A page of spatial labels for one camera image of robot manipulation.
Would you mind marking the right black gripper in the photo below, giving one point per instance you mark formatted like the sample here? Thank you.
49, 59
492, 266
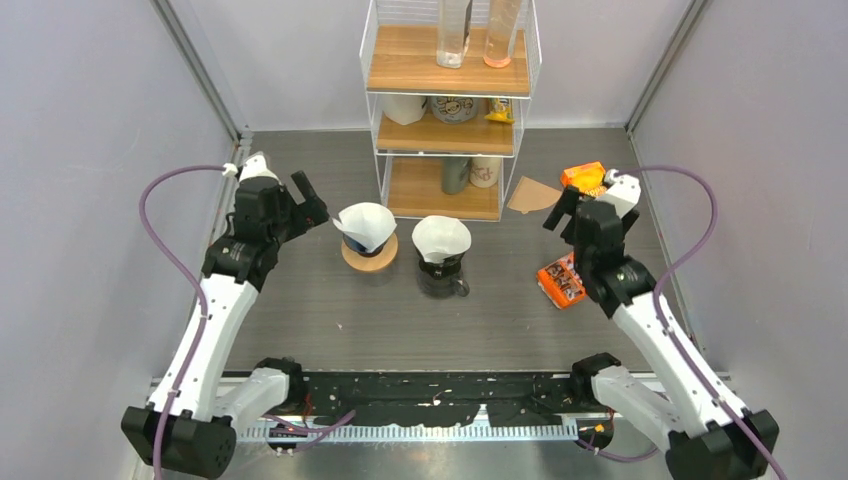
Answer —
567, 204

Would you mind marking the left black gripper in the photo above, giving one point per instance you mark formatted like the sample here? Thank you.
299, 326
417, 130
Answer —
307, 214

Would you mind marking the blue plastic funnel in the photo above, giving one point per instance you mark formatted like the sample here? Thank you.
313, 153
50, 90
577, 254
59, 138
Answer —
362, 249

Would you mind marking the brown tape roll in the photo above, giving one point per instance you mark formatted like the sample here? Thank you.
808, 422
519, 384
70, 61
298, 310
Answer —
373, 264

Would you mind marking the dark green coffee dripper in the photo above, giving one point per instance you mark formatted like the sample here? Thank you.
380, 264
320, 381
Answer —
448, 267

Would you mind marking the white paper coffee filter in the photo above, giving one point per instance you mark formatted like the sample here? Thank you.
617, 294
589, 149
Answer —
437, 238

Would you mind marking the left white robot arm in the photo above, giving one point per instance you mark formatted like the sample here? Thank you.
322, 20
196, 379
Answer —
185, 425

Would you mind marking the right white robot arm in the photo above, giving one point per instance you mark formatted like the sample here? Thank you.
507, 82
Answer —
703, 430

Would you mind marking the brown paper coffee filter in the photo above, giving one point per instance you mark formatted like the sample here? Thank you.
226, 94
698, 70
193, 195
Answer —
531, 195

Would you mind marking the grey glass coffee server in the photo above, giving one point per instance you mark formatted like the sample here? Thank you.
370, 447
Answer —
452, 285

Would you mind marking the orange yellow box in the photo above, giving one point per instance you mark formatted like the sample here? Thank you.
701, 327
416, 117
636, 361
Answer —
588, 178

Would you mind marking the orange snack packet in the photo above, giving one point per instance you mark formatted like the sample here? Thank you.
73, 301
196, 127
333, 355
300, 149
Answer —
561, 283

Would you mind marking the yellow snack packet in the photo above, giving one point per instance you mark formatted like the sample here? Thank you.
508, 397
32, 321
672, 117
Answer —
500, 110

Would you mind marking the white jug on shelf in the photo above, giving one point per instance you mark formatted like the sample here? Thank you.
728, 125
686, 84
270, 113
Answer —
404, 109

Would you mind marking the cartoon printed round tin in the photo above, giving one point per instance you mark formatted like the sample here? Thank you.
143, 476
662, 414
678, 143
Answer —
452, 109

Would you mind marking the clear pink bottom bottle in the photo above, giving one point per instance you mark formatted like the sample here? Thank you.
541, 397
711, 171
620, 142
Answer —
501, 32

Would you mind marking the clear glass bottle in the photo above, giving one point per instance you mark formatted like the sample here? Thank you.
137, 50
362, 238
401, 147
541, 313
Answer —
453, 32

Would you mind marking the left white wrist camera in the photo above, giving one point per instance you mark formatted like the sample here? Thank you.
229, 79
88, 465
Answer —
257, 166

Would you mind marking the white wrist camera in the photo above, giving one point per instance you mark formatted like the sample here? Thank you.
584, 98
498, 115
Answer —
257, 166
623, 191

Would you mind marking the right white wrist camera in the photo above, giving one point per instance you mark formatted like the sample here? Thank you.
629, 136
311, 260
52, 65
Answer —
623, 191

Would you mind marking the white wire wooden shelf rack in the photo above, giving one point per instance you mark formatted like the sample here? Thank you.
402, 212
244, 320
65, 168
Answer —
397, 54

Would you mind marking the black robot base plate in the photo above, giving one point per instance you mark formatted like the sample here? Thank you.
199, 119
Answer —
437, 406

